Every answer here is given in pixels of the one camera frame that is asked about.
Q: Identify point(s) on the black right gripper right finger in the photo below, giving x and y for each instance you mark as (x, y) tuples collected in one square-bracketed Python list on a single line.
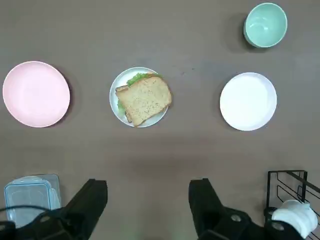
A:
[(205, 205)]

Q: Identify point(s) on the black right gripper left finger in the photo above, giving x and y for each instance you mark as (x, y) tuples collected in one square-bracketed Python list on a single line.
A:
[(85, 207)]

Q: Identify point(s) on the brown-crust bread slice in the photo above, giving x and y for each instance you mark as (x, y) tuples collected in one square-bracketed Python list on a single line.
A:
[(147, 100), (121, 88)]

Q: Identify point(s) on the green lettuce leaf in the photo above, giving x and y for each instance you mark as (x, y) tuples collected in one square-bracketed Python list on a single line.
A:
[(135, 78)]

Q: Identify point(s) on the pale green bowl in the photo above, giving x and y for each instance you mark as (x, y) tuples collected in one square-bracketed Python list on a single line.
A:
[(265, 25)]

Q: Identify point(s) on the pale pinkish round plate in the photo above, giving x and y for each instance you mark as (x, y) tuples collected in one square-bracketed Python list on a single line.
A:
[(247, 102)]

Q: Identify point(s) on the pink round plate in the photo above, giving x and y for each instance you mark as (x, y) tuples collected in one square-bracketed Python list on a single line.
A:
[(36, 95)]

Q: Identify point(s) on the white round plate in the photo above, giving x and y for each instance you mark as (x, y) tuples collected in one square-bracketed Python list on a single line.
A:
[(120, 77)]

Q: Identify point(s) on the clear plastic food container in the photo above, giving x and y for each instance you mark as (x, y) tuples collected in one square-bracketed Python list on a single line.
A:
[(27, 195)]

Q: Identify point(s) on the white ceramic cup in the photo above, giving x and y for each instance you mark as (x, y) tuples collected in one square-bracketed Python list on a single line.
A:
[(295, 215)]

